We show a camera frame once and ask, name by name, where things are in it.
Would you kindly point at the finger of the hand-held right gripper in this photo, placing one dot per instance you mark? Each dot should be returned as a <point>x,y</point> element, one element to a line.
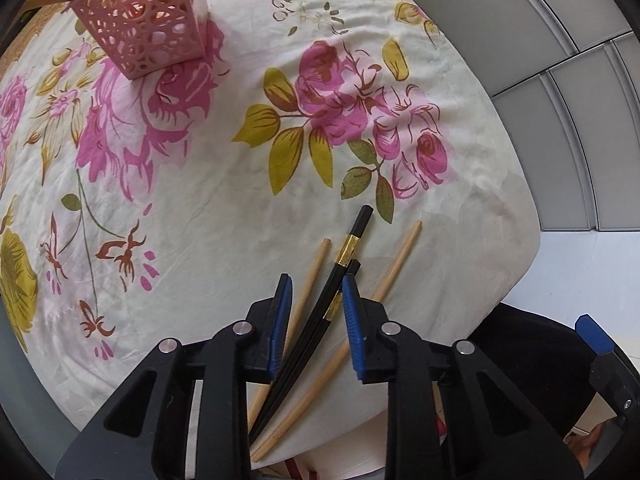
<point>592,334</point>

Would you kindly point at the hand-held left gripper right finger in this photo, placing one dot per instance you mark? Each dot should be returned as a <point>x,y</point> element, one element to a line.
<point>352,330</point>

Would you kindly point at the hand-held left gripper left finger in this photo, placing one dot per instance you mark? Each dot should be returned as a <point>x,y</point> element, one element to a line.
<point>280,325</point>

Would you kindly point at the black chopstick gold band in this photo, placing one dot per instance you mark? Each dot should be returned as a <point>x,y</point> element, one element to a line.
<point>325,322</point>
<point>357,227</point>

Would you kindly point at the light single chopstick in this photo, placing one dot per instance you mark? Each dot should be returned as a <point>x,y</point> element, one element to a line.
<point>400,255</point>
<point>317,265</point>

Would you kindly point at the pink perforated utensil holder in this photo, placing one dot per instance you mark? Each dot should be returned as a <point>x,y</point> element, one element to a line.
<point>150,35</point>

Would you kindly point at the person's right hand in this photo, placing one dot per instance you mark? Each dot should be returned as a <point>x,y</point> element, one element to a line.
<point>586,452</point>

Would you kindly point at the person's leg black trousers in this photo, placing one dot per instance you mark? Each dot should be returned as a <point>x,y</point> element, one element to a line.
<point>525,350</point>

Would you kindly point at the floral printed cloth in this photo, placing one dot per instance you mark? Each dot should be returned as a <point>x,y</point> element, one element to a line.
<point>200,210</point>

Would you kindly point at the white kitchen base cabinet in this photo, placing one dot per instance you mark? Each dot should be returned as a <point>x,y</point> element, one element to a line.
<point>525,20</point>

